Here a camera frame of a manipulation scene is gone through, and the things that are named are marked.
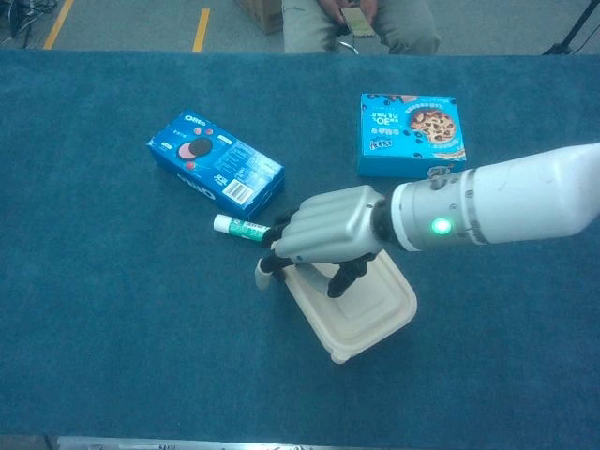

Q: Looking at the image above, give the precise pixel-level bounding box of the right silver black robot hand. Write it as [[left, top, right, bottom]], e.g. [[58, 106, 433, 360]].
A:
[[254, 185, 390, 299]]

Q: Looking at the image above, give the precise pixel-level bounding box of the beige lidded food container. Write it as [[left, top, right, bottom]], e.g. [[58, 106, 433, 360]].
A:
[[280, 250, 418, 366]]

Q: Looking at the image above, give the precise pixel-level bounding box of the white green glue stick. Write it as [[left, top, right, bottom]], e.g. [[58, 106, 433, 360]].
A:
[[213, 214, 272, 242]]

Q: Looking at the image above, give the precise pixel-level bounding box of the light blue chocolate chip cookie box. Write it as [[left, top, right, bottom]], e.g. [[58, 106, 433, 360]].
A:
[[357, 92, 469, 179]]

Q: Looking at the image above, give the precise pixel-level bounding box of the blue Oreo cookie box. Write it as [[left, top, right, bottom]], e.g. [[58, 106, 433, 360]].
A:
[[146, 111, 286, 221]]

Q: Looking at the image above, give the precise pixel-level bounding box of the seated person in grey trousers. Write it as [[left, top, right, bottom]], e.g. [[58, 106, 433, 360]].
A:
[[282, 0, 442, 55]]

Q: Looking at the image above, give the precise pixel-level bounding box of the smartphone in person's hands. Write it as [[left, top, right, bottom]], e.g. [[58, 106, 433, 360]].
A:
[[340, 5, 376, 38]]

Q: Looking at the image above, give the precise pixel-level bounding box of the black tripod stand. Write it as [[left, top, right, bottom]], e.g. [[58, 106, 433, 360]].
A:
[[542, 0, 600, 56]]

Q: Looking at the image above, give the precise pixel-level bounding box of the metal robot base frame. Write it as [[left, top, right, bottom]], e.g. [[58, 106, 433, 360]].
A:
[[46, 434, 306, 450]]

